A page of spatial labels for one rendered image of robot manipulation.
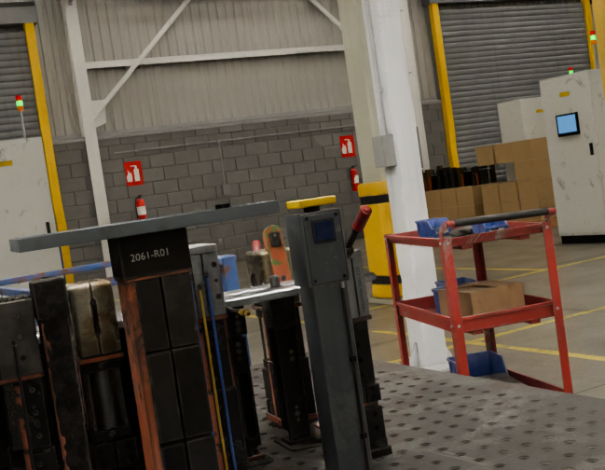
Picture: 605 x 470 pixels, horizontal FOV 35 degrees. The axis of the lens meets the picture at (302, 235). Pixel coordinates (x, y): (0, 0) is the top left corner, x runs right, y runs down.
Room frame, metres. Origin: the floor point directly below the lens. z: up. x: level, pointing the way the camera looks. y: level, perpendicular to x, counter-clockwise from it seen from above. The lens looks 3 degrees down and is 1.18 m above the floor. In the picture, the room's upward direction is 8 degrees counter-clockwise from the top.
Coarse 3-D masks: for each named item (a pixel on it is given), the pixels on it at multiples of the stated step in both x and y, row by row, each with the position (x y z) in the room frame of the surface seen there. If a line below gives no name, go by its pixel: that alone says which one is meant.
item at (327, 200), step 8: (296, 200) 1.47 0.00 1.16; (304, 200) 1.46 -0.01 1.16; (312, 200) 1.46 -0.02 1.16; (320, 200) 1.47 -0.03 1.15; (328, 200) 1.47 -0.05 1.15; (288, 208) 1.50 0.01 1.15; (296, 208) 1.47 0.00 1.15; (304, 208) 1.49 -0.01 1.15; (312, 208) 1.48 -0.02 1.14; (320, 208) 1.49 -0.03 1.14
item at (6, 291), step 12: (96, 264) 4.71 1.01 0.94; (108, 264) 4.74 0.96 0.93; (228, 264) 3.78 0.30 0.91; (24, 276) 4.54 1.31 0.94; (36, 276) 4.57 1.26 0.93; (48, 276) 4.60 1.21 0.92; (228, 276) 3.77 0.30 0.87; (0, 288) 3.87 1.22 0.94; (12, 288) 3.73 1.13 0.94; (228, 288) 3.77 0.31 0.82; (36, 324) 3.42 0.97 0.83
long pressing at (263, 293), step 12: (372, 276) 1.80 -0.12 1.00; (252, 288) 1.85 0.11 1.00; (264, 288) 1.83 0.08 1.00; (276, 288) 1.79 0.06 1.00; (288, 288) 1.73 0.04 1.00; (228, 300) 1.69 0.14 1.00; (240, 300) 1.70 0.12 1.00; (252, 300) 1.71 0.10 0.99; (264, 300) 1.71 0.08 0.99; (120, 312) 1.76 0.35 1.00; (120, 324) 1.62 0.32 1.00
